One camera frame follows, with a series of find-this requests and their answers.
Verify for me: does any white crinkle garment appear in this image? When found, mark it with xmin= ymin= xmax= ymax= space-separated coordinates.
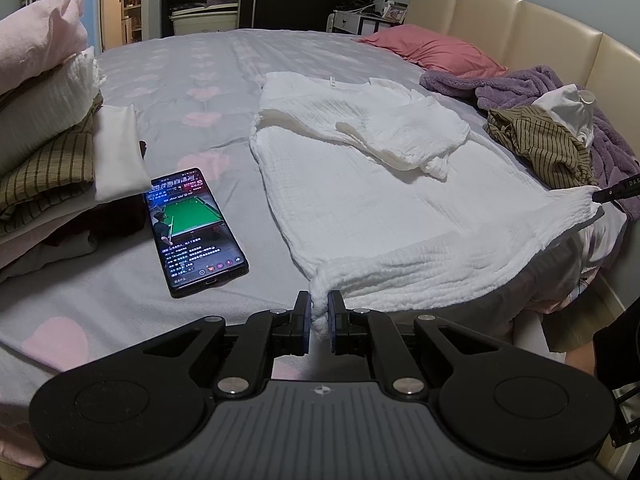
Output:
xmin=250 ymin=72 xmax=599 ymax=332
xmin=1 ymin=47 xmax=105 ymax=174

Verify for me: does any white shirt on blanket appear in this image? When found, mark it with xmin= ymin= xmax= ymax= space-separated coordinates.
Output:
xmin=533 ymin=84 xmax=597 ymax=148

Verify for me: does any smartphone with lit screen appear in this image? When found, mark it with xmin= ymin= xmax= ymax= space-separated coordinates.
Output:
xmin=144 ymin=168 xmax=248 ymax=298

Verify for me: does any beige padded headboard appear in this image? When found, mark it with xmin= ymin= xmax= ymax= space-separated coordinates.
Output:
xmin=406 ymin=0 xmax=639 ymax=145

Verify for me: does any pink pillow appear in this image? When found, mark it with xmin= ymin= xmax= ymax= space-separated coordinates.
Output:
xmin=357 ymin=24 xmax=508 ymax=78

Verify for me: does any white folded cloth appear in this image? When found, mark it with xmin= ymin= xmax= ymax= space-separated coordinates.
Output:
xmin=93 ymin=105 xmax=151 ymax=203

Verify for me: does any olive striped folded garment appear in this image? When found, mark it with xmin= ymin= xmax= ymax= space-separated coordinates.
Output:
xmin=1 ymin=110 xmax=96 ymax=235

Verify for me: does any cluttered nightstand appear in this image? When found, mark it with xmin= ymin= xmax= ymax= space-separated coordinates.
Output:
xmin=326 ymin=0 xmax=408 ymax=36

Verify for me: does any grey heart-print bed sheet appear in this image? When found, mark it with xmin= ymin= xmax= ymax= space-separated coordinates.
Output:
xmin=1 ymin=30 xmax=422 ymax=478

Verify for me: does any white folded crinkle garment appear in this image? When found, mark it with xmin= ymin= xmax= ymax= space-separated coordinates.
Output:
xmin=1 ymin=47 xmax=105 ymax=174

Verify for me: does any light pink folded cloth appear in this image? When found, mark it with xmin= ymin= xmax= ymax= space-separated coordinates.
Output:
xmin=0 ymin=0 xmax=88 ymax=94

